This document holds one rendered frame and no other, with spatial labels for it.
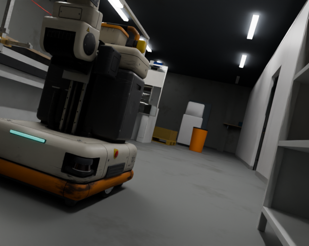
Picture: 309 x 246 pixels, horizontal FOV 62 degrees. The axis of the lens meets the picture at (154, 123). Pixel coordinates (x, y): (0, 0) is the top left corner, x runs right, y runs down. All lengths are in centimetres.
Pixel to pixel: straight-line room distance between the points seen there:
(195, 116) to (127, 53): 742
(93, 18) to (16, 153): 70
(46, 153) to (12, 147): 17
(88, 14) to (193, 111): 774
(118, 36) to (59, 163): 80
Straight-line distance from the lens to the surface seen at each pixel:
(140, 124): 575
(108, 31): 159
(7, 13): 257
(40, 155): 121
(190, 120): 875
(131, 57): 143
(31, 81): 284
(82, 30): 126
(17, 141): 129
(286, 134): 163
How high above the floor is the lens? 43
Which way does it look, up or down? 1 degrees up
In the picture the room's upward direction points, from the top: 14 degrees clockwise
